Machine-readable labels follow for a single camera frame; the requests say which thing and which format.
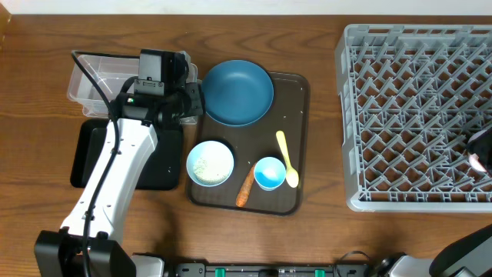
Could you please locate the pink plastic cup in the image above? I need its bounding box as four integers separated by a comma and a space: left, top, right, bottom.
467, 128, 492, 173

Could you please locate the dark blue plate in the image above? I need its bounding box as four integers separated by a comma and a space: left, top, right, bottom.
201, 60, 274, 127

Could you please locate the light blue plastic cup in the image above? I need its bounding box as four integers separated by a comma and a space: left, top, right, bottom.
254, 157, 286, 192

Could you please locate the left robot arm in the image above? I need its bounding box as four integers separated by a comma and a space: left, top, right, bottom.
35, 82, 204, 276

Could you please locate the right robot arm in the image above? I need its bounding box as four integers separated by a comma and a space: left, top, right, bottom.
365, 128, 491, 277

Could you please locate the black plastic waste bin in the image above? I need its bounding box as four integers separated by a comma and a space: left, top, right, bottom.
70, 118, 184, 191

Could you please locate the clear plastic waste bin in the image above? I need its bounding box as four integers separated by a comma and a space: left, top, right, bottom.
68, 51, 199, 127

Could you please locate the grey plastic dishwasher rack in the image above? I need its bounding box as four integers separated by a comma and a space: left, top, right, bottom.
335, 24, 491, 213

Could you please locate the light blue rice bowl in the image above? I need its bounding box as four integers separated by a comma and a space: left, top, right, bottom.
186, 141, 234, 187

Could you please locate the dark brown serving tray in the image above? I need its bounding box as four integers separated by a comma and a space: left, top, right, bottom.
186, 72, 310, 216

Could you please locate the orange carrot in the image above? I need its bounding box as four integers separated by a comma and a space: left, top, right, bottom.
235, 163, 256, 207

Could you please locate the pale yellow plastic spoon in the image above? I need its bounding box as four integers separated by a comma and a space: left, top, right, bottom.
276, 130, 300, 188

